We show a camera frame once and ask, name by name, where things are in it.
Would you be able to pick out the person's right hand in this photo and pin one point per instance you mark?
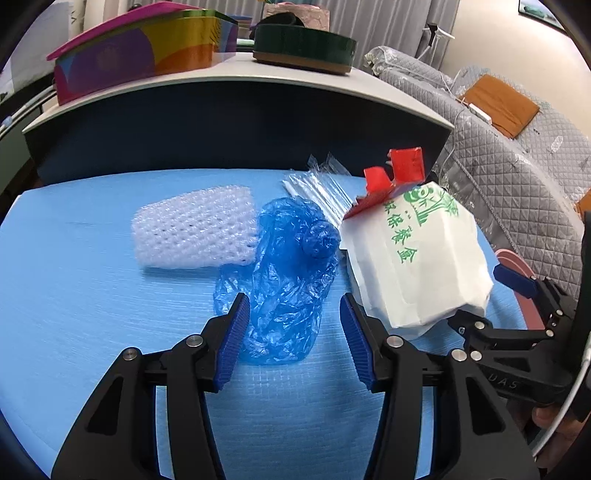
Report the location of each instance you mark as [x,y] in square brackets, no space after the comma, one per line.
[549,429]

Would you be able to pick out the red torn carton piece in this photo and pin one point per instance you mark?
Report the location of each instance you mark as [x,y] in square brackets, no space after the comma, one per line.
[406,166]

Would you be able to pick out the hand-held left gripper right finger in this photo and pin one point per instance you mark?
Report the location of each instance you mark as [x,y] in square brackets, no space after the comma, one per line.
[358,341]

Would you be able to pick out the pink lace basket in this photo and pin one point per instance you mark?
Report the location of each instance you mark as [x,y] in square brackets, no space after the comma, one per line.
[314,18]

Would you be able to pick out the white foam fruit net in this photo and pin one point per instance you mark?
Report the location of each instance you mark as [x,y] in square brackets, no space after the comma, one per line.
[194,226]

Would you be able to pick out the white top coffee table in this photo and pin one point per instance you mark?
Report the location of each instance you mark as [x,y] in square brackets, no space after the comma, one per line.
[231,124]

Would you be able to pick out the colourful tin box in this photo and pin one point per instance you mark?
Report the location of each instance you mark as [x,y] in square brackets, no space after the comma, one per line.
[138,50]

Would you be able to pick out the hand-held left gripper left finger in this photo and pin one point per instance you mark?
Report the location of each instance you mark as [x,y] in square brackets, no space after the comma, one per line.
[233,341]

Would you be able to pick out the black hat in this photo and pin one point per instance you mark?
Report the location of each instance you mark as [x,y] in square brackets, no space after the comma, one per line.
[277,21]

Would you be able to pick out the white paper bag green print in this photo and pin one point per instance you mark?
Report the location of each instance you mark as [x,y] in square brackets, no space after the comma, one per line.
[415,277]

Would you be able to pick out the grey printed television cover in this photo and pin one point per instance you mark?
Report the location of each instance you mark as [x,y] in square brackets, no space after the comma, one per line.
[32,55]

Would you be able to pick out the green round tin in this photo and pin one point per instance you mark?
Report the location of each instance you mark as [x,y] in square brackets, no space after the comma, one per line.
[304,44]

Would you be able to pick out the white power strip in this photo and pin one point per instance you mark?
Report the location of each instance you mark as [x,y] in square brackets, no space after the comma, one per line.
[480,113]

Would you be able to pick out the clear plastic wrapper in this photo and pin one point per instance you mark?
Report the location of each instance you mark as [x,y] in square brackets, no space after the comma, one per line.
[318,189]

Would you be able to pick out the orange cushion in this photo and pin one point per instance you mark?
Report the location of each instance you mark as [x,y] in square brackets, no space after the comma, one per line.
[501,104]
[585,201]

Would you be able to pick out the framed wall picture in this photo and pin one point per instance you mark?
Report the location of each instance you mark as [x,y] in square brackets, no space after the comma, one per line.
[538,9]

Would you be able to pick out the dark television cabinet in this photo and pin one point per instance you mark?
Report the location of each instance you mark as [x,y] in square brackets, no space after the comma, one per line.
[14,138]

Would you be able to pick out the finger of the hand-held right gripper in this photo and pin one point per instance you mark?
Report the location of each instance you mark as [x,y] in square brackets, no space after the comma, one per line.
[512,277]
[480,332]

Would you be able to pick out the grey quilted sofa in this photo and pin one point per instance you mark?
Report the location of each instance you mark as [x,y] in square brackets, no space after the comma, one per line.
[508,161]

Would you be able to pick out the blue plastic bag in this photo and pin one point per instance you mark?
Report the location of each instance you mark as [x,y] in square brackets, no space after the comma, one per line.
[286,286]

